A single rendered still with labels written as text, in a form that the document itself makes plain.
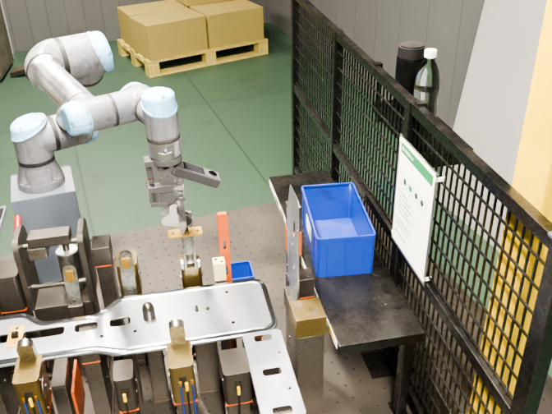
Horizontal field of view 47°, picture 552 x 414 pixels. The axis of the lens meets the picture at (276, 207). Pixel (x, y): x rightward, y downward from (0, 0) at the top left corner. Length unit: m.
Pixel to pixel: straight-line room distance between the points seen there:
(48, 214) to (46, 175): 0.13
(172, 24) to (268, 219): 4.14
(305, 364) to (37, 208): 1.04
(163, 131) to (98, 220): 2.79
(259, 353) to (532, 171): 0.80
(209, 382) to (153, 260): 0.73
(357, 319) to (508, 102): 2.31
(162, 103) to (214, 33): 5.42
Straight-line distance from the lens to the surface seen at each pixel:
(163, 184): 1.50
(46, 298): 1.96
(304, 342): 1.66
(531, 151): 1.17
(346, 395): 1.93
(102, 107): 1.47
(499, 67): 3.82
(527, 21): 3.68
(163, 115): 1.41
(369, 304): 1.71
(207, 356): 1.84
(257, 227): 2.63
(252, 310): 1.73
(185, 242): 1.79
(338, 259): 1.77
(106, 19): 7.94
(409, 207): 1.61
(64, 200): 2.21
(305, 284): 1.71
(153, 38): 6.52
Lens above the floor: 2.11
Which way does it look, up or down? 31 degrees down
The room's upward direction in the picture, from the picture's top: 1 degrees counter-clockwise
